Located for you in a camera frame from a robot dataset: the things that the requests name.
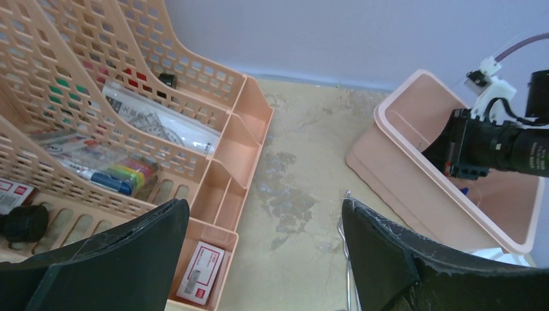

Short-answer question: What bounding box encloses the white bin lid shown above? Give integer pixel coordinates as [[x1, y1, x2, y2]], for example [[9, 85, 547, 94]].
[[470, 248, 531, 267]]

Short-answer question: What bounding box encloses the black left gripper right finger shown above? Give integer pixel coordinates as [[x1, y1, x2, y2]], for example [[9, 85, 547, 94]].
[[341, 199, 548, 310]]

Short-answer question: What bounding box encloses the white red staples box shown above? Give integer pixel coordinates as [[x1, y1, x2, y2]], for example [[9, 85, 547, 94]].
[[176, 241, 225, 305]]

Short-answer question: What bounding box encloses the plastic bag with ruler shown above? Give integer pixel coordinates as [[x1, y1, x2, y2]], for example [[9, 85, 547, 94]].
[[102, 81, 220, 156]]

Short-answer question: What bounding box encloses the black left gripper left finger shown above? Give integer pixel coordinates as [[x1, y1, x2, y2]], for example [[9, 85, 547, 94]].
[[1, 199, 190, 310]]

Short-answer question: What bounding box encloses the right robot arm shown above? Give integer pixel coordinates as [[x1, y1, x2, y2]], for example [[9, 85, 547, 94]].
[[422, 70, 548, 180]]

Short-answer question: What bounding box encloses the pink plastic bin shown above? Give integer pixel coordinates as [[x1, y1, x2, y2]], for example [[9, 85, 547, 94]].
[[346, 69, 544, 254]]

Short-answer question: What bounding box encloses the bag of coloured markers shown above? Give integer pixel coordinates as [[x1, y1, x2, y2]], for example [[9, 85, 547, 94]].
[[59, 155, 159, 196]]

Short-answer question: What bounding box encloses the pink mesh file organizer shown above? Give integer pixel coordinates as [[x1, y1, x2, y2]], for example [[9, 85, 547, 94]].
[[1, 1, 273, 310]]

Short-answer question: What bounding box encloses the black round cap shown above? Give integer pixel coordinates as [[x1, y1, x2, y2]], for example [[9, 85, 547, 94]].
[[1, 205, 49, 242]]

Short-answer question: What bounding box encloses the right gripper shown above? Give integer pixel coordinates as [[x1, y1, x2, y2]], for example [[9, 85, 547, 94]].
[[422, 109, 521, 179]]

